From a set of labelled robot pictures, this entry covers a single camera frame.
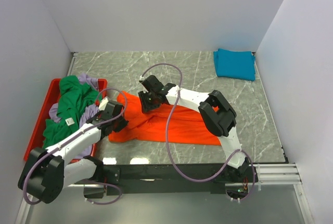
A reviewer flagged lavender t shirt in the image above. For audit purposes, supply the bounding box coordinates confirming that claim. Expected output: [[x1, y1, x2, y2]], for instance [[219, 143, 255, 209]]
[[48, 73, 99, 160]]

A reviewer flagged red plastic bin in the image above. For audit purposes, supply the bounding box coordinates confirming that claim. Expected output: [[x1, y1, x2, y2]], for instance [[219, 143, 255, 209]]
[[24, 78, 107, 160]]

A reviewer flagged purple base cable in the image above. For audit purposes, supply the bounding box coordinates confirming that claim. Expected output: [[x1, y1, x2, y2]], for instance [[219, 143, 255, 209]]
[[85, 182, 123, 206]]

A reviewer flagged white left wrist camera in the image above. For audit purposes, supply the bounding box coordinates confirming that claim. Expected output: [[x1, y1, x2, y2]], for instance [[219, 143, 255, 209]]
[[98, 97, 110, 111]]

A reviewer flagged folded blue t shirt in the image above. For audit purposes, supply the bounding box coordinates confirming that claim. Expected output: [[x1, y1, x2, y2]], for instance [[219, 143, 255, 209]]
[[213, 48, 255, 81]]

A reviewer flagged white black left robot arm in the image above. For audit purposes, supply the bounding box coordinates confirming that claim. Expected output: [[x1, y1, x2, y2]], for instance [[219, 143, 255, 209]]
[[18, 100, 127, 205]]

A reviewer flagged green t shirt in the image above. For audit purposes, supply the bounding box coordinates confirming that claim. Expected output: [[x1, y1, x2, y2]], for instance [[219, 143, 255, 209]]
[[43, 75, 101, 149]]

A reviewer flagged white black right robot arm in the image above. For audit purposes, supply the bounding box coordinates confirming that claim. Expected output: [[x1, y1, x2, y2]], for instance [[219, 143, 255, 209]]
[[138, 75, 255, 182]]

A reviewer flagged orange t shirt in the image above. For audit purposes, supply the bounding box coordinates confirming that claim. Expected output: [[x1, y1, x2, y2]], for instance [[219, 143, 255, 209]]
[[108, 92, 220, 146]]

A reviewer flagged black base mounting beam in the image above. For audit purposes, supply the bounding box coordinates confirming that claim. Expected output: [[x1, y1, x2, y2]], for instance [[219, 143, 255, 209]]
[[103, 163, 235, 196]]

